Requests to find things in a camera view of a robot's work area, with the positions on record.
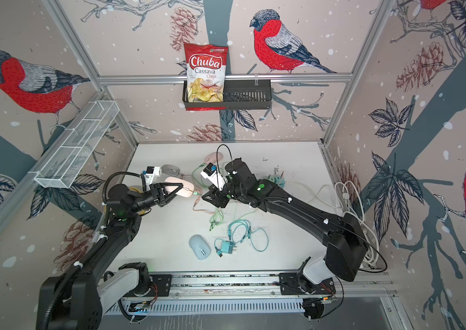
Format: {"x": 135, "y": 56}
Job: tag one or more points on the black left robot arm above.
{"x": 80, "y": 297}

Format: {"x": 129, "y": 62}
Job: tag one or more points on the light blue wireless mouse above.
{"x": 199, "y": 246}

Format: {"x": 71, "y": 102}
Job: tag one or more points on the Chuba cassava chips bag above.
{"x": 206, "y": 71}

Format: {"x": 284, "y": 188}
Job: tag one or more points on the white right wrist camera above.
{"x": 211, "y": 173}

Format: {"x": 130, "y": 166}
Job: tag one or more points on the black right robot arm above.
{"x": 343, "y": 236}

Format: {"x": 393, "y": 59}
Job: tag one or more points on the pink wireless mouse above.
{"x": 179, "y": 187}

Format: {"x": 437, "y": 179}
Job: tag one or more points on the aluminium frame corner post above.
{"x": 78, "y": 48}

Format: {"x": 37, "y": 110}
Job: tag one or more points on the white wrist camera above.
{"x": 211, "y": 173}
{"x": 151, "y": 174}

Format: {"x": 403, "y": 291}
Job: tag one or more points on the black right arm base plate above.
{"x": 299, "y": 284}

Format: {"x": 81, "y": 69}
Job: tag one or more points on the silver wireless mouse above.
{"x": 170, "y": 170}

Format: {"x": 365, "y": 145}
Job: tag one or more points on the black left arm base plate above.
{"x": 156, "y": 285}

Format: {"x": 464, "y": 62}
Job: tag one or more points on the yellow bamboo steamer basket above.
{"x": 134, "y": 190}

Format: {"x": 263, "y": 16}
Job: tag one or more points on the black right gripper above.
{"x": 215, "y": 197}

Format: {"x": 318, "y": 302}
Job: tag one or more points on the white wire wall shelf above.
{"x": 68, "y": 160}

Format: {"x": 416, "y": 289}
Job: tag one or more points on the black wire wall basket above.
{"x": 237, "y": 95}

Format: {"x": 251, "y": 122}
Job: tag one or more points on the aluminium front rail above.
{"x": 191, "y": 293}

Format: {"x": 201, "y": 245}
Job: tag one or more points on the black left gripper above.
{"x": 158, "y": 195}

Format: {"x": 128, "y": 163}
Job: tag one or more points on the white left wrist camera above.
{"x": 151, "y": 174}

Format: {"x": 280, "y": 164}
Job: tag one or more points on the teal USB charger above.
{"x": 223, "y": 247}

